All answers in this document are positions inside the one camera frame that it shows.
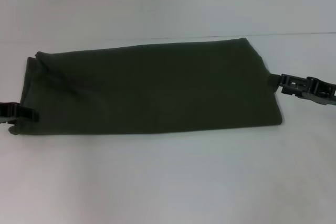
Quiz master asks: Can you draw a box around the dark green FREE t-shirt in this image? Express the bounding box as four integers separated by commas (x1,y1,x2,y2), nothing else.
9,37,284,135

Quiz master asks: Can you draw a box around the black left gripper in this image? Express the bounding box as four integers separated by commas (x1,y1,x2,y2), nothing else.
0,101,40,125

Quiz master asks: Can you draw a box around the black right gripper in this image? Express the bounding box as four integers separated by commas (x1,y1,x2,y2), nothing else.
267,72,336,108

